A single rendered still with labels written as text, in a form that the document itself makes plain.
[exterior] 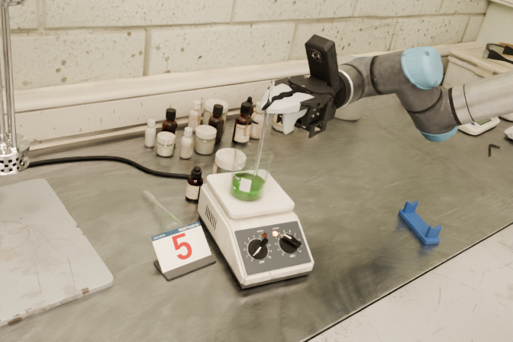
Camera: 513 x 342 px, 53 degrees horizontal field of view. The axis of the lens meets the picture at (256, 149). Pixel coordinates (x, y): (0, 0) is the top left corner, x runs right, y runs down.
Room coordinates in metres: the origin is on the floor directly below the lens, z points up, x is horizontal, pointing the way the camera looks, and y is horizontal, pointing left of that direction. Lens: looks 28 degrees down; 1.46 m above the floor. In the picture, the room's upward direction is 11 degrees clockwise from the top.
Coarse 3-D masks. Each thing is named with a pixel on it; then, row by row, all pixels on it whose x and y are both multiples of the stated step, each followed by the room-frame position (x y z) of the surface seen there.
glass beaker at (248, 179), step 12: (240, 144) 0.75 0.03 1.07; (252, 144) 0.75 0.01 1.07; (240, 156) 0.75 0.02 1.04; (252, 156) 0.75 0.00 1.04; (264, 156) 0.75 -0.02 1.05; (240, 168) 0.70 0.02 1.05; (252, 168) 0.69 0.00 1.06; (264, 168) 0.70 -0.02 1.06; (240, 180) 0.70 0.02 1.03; (252, 180) 0.69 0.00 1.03; (264, 180) 0.71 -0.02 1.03; (228, 192) 0.71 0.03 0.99; (240, 192) 0.70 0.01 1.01; (252, 192) 0.70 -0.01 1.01
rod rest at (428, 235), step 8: (408, 208) 0.89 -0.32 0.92; (408, 216) 0.88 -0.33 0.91; (416, 216) 0.88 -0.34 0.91; (408, 224) 0.86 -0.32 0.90; (416, 224) 0.85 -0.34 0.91; (424, 224) 0.86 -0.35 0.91; (416, 232) 0.83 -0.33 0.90; (424, 232) 0.83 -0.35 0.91; (432, 232) 0.81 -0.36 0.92; (424, 240) 0.81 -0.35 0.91; (432, 240) 0.81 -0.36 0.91
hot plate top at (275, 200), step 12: (216, 180) 0.75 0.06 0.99; (228, 180) 0.76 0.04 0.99; (216, 192) 0.71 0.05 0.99; (264, 192) 0.74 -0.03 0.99; (276, 192) 0.75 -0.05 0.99; (228, 204) 0.69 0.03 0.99; (240, 204) 0.69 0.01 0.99; (252, 204) 0.70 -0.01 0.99; (264, 204) 0.71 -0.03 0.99; (276, 204) 0.71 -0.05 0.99; (288, 204) 0.72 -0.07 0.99; (240, 216) 0.67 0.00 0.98
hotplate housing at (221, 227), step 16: (208, 192) 0.74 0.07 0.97; (208, 208) 0.72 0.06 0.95; (208, 224) 0.71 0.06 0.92; (224, 224) 0.66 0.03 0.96; (240, 224) 0.66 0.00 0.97; (256, 224) 0.67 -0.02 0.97; (224, 240) 0.65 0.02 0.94; (224, 256) 0.65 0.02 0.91; (240, 256) 0.62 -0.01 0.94; (240, 272) 0.60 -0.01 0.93; (272, 272) 0.62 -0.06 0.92; (288, 272) 0.63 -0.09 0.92; (304, 272) 0.65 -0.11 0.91
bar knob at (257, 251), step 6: (252, 240) 0.64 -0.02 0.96; (258, 240) 0.65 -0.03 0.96; (264, 240) 0.64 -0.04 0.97; (252, 246) 0.63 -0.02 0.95; (258, 246) 0.63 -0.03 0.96; (264, 246) 0.63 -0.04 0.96; (252, 252) 0.63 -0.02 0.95; (258, 252) 0.62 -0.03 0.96; (264, 252) 0.63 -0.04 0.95; (258, 258) 0.62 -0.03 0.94
